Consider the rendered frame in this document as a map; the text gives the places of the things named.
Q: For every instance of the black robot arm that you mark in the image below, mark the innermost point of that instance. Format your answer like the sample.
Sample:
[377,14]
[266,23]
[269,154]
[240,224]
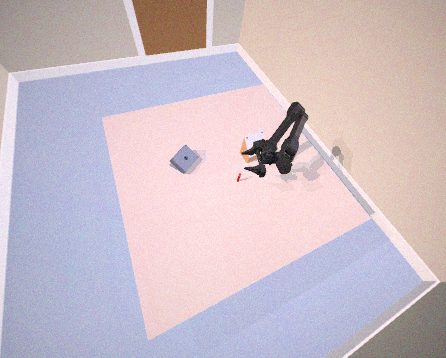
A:
[296,112]

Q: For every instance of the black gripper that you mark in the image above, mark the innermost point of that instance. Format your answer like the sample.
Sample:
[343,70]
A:
[259,169]

